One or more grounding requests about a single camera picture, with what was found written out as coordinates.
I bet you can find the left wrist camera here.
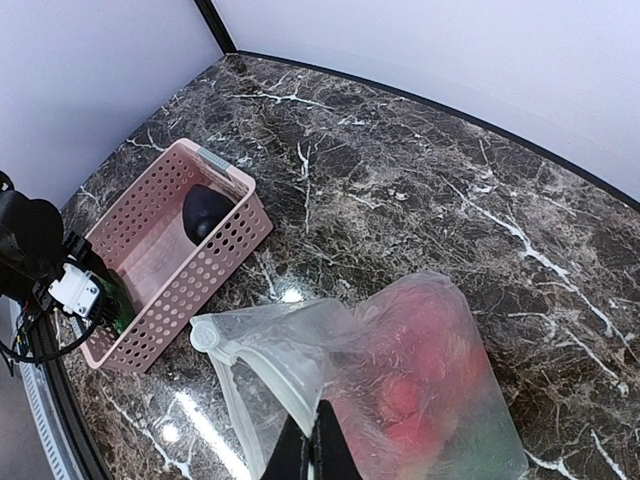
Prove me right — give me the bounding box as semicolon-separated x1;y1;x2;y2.
48;257;103;319

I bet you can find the black front rail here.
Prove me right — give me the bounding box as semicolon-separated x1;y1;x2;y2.
34;309;114;480

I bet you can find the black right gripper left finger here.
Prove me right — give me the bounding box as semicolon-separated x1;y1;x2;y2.
261;417;310;480

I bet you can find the dark purple eggplant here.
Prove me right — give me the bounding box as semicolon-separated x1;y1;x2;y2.
182;184;235;245

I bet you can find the green cucumber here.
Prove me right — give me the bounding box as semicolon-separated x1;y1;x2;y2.
102;269;136;335

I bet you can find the black left corner post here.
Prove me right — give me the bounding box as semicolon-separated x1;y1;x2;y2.
194;0;238;55

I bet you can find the clear zip top bag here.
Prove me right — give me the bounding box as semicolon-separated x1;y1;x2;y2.
190;272;528;479

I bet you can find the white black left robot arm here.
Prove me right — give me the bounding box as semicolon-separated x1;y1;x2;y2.
1;173;66;303

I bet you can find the pink perforated plastic basket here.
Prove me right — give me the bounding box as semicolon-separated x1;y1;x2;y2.
81;138;273;373

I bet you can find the white slotted cable duct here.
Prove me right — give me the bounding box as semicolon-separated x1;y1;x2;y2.
20;364;69;480

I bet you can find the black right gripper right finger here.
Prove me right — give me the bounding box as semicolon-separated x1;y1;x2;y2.
312;400;361;480

